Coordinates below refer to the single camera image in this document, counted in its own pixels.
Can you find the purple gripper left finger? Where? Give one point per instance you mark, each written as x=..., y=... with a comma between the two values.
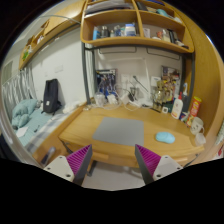
x=79, y=162

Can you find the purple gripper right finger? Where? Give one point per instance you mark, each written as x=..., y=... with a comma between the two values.
x=147, y=161

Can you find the grey mouse pad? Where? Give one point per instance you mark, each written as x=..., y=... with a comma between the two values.
x=120, y=131

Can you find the wooden desk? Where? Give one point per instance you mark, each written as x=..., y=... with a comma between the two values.
x=78, y=129

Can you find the clear plastic cup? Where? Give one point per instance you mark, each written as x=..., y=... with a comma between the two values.
x=200, y=139

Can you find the white lotion bottle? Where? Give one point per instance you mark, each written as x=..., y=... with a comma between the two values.
x=177, y=107

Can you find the white mug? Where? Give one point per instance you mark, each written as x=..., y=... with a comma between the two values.
x=197, y=126

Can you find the bed with checkered sheet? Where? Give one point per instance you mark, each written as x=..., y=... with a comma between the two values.
x=41, y=124

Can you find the black backpack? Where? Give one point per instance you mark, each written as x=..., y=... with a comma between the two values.
x=51, y=102

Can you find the figurine on stand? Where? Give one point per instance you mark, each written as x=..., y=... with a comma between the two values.
x=162, y=96

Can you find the teal pillow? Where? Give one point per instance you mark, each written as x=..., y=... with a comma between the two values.
x=22, y=111

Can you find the red yellow snack canister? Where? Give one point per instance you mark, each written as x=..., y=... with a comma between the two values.
x=194, y=110

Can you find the robot poster box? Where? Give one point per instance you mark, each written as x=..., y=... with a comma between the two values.
x=106, y=80

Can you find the blue bottle on shelf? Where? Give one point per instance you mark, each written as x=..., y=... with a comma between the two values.
x=96, y=33

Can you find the white container on shelf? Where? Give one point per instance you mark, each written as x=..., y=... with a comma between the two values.
x=130, y=29

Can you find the wooden side shelf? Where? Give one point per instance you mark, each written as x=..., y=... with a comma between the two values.
x=56, y=25

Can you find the white charger with cables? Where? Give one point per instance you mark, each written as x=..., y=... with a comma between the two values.
x=112, y=99

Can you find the wooden wall shelf unit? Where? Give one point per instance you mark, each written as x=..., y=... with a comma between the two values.
x=157, y=23

